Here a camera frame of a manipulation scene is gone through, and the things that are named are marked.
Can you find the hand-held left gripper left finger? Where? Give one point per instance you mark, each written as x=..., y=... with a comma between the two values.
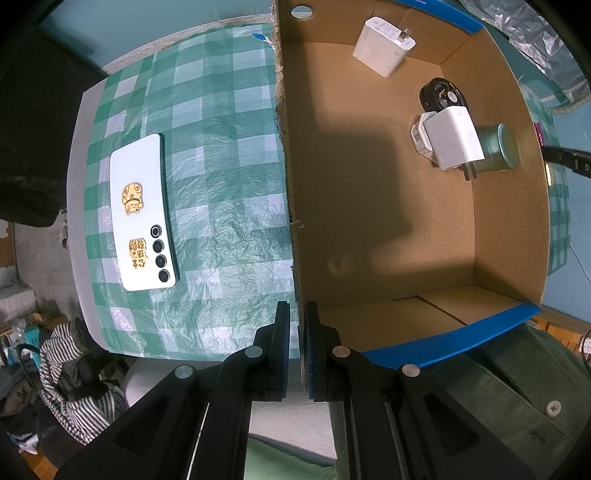
x=280, y=360

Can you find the light green cloth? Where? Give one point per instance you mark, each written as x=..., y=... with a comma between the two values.
x=286, y=466

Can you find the brown cardboard box blue tape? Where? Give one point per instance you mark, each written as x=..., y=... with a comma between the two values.
x=369, y=221

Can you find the green round tin can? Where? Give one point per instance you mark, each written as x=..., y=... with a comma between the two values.
x=499, y=147

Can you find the large white charger block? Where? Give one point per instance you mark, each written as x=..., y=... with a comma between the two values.
x=383, y=44

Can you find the teal small box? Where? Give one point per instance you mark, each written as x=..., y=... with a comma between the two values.
x=30, y=333

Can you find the striped black white cloth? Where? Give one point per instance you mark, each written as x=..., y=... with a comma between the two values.
x=83, y=410

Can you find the black round toothed wheel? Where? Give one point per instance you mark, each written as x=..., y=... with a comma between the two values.
x=436, y=92

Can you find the crinkled silver foil sheet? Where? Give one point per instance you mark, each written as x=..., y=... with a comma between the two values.
x=540, y=37

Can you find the white charger with prongs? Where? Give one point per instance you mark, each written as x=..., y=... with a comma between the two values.
x=452, y=138

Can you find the green white checked tablecloth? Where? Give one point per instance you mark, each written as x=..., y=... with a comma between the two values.
x=217, y=184

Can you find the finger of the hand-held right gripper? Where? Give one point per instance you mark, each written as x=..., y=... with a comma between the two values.
x=570, y=159

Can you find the white smartphone gold stickers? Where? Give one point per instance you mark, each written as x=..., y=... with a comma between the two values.
x=138, y=184

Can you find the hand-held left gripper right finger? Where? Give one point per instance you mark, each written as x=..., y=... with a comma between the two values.
x=314, y=364

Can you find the pink small object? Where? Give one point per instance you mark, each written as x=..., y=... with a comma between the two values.
x=539, y=133

